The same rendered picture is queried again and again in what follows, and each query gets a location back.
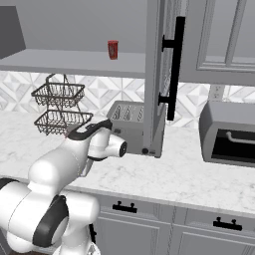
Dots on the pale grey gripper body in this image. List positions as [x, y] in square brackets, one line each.
[86, 167]

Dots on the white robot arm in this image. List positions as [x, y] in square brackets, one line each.
[53, 169]

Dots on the grey base cabinet door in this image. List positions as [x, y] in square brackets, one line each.
[132, 237]
[212, 244]

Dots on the grey open cabinet door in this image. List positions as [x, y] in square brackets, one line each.
[153, 83]

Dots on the red bottle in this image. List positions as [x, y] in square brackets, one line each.
[113, 50]

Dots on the grey panelled cabinet door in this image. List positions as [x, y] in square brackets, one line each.
[215, 40]

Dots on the silver toaster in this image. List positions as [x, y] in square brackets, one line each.
[131, 127]

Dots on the grey drawer front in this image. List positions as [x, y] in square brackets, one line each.
[205, 217]
[149, 209]

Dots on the grey toaster oven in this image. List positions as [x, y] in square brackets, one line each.
[229, 132]

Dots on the grey wall cabinet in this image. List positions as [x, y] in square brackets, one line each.
[73, 61]

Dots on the white wall outlet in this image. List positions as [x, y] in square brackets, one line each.
[216, 93]

